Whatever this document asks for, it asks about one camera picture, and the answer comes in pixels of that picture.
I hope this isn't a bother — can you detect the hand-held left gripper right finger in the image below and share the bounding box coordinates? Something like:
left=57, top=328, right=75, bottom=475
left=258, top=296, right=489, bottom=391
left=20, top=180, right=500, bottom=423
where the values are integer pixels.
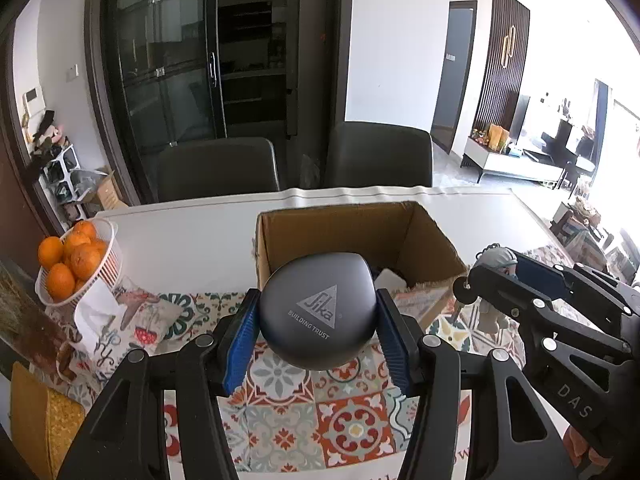
left=375, top=287, right=591, bottom=480

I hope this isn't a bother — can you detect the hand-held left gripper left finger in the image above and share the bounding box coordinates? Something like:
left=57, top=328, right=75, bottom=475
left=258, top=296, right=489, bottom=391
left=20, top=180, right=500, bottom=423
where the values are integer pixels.
left=55, top=287, right=261, bottom=480

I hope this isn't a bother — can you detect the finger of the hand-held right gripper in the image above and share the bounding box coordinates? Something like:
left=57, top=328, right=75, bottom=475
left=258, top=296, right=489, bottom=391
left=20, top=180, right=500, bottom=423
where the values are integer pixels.
left=452, top=266, right=633, bottom=363
left=515, top=255, right=640, bottom=316

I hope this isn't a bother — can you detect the small blue white figurine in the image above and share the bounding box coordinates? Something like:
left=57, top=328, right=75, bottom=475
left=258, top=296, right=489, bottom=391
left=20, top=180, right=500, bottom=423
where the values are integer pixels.
left=472, top=244, right=521, bottom=335

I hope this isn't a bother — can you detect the white plug adapter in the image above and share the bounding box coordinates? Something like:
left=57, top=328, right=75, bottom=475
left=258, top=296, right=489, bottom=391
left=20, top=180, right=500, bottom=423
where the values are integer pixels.
left=375, top=269, right=407, bottom=292

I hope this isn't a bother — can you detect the grey round case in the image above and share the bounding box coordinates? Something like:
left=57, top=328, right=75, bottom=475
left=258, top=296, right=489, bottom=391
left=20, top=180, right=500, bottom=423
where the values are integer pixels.
left=258, top=252, right=377, bottom=368

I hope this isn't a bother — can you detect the brown cardboard box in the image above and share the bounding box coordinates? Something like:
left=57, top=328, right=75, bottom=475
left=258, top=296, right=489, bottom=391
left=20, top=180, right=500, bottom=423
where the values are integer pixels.
left=250, top=201, right=471, bottom=333

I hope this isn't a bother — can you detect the person's right hand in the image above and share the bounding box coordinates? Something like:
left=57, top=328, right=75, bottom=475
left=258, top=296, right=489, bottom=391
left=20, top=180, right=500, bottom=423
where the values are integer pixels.
left=562, top=427, right=621, bottom=471

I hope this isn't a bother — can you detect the floral tissue pouch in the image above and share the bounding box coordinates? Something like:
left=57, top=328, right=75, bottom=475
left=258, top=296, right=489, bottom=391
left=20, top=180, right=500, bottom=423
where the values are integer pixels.
left=57, top=277, right=183, bottom=386

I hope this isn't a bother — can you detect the patterned tile-print tablecloth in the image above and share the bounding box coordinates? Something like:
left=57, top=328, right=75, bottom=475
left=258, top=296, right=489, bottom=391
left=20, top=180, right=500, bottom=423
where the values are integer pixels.
left=47, top=245, right=576, bottom=480

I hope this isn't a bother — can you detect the white low console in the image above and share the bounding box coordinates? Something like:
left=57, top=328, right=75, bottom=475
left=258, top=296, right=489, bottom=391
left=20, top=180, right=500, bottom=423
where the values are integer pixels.
left=462, top=137, right=566, bottom=188

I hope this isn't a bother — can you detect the dark piano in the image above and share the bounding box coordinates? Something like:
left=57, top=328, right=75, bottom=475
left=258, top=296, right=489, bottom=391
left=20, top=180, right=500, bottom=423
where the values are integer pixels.
left=542, top=117, right=598, bottom=176

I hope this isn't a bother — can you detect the yellow bag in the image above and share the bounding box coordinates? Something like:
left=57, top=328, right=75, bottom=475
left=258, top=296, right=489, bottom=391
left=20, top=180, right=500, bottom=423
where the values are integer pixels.
left=487, top=124, right=510, bottom=153

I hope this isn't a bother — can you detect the white plastic basket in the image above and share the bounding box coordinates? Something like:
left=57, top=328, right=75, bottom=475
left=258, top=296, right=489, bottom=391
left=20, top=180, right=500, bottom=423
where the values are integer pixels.
left=34, top=217, right=123, bottom=308

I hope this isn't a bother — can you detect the black television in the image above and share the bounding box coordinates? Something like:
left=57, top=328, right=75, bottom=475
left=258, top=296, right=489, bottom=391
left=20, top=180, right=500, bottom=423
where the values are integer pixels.
left=510, top=95, right=531, bottom=143

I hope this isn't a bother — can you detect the dark dining chair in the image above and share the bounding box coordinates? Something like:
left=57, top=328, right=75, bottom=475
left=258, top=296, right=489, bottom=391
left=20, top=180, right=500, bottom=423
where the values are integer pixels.
left=322, top=121, right=435, bottom=190
left=155, top=136, right=281, bottom=203

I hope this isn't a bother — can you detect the pile of oranges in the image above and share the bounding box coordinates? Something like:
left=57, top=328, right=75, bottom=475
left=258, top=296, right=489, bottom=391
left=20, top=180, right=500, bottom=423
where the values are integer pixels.
left=37, top=220, right=108, bottom=303

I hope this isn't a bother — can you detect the open floor carton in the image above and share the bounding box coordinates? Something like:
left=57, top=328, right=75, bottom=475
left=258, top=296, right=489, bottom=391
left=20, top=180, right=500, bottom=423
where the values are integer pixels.
left=82, top=167, right=131, bottom=216

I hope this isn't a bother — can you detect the yellow woven cushion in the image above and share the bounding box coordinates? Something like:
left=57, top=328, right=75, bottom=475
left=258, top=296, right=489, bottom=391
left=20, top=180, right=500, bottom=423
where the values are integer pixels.
left=10, top=362, right=86, bottom=480

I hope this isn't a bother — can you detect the dark door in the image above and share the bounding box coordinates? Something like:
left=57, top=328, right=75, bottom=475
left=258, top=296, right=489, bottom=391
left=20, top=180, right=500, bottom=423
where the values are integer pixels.
left=431, top=1, right=478, bottom=156

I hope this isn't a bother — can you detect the white storage shelf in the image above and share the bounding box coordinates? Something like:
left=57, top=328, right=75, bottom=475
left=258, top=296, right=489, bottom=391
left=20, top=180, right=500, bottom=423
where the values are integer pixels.
left=40, top=145, right=86, bottom=218

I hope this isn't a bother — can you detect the dark glass cabinet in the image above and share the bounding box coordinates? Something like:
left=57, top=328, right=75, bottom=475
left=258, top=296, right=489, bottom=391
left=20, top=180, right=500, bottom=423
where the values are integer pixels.
left=85, top=0, right=346, bottom=206

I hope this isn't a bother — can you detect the white wall intercom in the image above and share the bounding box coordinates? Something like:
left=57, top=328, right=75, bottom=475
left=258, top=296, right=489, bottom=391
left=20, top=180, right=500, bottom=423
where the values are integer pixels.
left=23, top=87, right=46, bottom=117

